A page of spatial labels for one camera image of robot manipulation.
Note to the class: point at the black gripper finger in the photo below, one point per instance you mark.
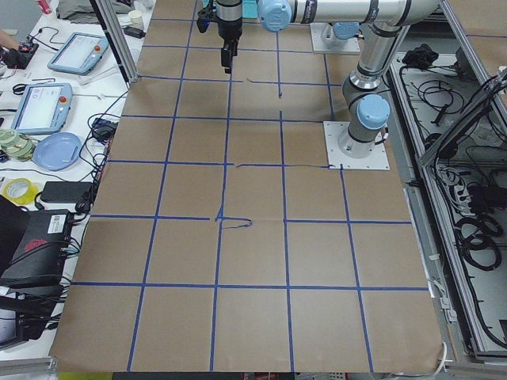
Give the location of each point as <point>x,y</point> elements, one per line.
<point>227,54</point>

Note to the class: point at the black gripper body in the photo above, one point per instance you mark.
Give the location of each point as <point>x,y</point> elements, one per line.
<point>228,27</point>

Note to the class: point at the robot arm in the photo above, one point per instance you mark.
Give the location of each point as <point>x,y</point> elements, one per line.
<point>383,25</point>

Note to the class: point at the teal plastic bin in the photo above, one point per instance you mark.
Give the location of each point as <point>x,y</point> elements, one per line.
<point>249,9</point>

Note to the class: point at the paper cup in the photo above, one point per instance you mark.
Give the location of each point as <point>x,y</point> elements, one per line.
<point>136,19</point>

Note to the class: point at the upper teach pendant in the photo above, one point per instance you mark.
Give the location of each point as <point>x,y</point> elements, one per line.
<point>79,54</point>

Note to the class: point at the teach pendant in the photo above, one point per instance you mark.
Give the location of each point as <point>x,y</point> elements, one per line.
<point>79,54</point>
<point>43,109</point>

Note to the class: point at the grey cloth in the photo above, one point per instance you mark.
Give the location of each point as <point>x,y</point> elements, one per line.
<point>76,11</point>

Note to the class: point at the lower teach pendant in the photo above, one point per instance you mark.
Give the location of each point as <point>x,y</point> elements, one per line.
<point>43,109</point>

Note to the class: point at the light blue plate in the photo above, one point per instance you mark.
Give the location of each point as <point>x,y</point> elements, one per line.
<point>58,151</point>

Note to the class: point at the black power brick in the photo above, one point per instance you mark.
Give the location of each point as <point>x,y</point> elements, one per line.
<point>65,191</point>

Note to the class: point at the yellow tape roll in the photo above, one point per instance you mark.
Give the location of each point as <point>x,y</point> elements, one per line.
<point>20,191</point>

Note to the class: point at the black laptop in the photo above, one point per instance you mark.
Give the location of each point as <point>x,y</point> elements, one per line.
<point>32,245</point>

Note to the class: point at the aluminium frame post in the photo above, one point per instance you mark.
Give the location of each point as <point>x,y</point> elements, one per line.
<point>114,34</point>

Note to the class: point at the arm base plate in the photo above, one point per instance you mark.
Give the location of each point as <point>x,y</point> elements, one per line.
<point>343,152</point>
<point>335,38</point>

